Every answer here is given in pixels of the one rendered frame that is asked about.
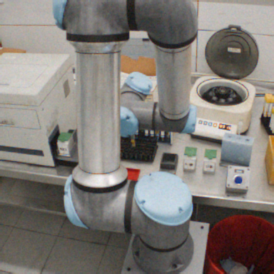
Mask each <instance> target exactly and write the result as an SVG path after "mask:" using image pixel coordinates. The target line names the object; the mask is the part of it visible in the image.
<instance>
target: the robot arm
mask: <svg viewBox="0 0 274 274"><path fill-rule="evenodd" d="M52 10H53V15H54V19H55V21H54V22H55V24H56V26H57V27H58V28H60V29H61V30H64V31H66V41H67V42H68V43H69V44H70V45H71V46H72V47H73V48H74V51H75V62H76V63H75V74H76V85H75V87H76V124H77V136H78V159H79V165H78V166H77V167H75V168H74V169H73V174H72V175H71V176H69V177H68V180H67V182H66V184H65V188H64V192H65V196H64V205H65V210H66V214H67V216H68V219H69V220H70V221H71V222H72V223H73V224H74V225H76V226H78V227H83V228H86V229H89V230H93V229H96V230H106V231H113V232H118V233H129V234H135V237H134V238H133V242H132V251H133V259H134V261H135V262H136V264H137V266H139V267H140V269H141V270H143V271H145V272H146V273H148V274H177V273H181V272H182V271H184V269H185V268H187V267H188V266H189V264H190V263H191V261H192V259H193V254H194V243H193V239H192V237H191V234H190V232H189V228H190V221H191V215H192V211H193V205H192V197H191V190H190V188H189V187H188V186H187V184H185V183H184V182H183V180H182V179H180V178H179V177H178V176H175V175H173V174H172V173H168V172H150V173H149V175H144V176H143V177H141V178H140V179H139V181H132V180H128V179H127V177H128V173H127V170H126V168H125V167H124V166H123V165H122V164H121V146H122V145H123V141H124V140H125V138H126V137H127V136H132V135H134V134H135V133H136V131H137V130H146V131H164V132H172V133H179V134H182V133H193V132H194V131H195V129H196V117H197V109H198V108H197V107H196V106H193V105H190V90H191V56H192V43H193V42H194V41H195V40H196V38H197V34H198V15H197V11H196V8H195V5H194V3H193V0H53V8H52ZM130 31H145V32H147V34H148V39H149V41H150V42H151V43H153V45H154V53H155V62H156V76H157V84H158V100H159V102H148V101H145V100H146V98H147V96H148V95H149V92H150V91H151V89H152V87H153V84H152V82H151V80H150V79H149V78H148V77H147V75H145V74H142V73H139V72H133V73H130V75H129V76H128V78H127V79H126V80H125V82H124V84H123V85H122V87H121V49H122V48H123V47H124V46H125V45H126V44H127V42H128V41H129V39H130Z"/></svg>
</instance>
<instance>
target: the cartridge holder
mask: <svg viewBox="0 0 274 274"><path fill-rule="evenodd" d="M178 159H179V156H178V154H177V153H164V152H163V153H162V156H161V166H160V169H159V172H168V173H172V174H173V175H175V174H176V168H177V165H178Z"/></svg>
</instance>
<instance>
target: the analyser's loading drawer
mask: <svg viewBox="0 0 274 274"><path fill-rule="evenodd" d="M51 150H52V152H53V155H54V158H55V159H60V160H66V161H75V162H79V159H78V147H77V145H76V141H74V143H73V146H72V148H71V149H70V151H69V155H70V156H67V155H61V154H60V153H59V149H58V146H57V145H56V144H51Z"/></svg>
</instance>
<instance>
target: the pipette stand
mask: <svg viewBox="0 0 274 274"><path fill-rule="evenodd" d="M253 142H254V138H251V137H247V136H242V135H240V138H239V140H238V135H237V134H234V133H226V132H224V137H223V141H222V148H221V154H220V162H219V165H220V166H226V167H228V166H242V167H249V164H250V158H251V155H252V150H253Z"/></svg>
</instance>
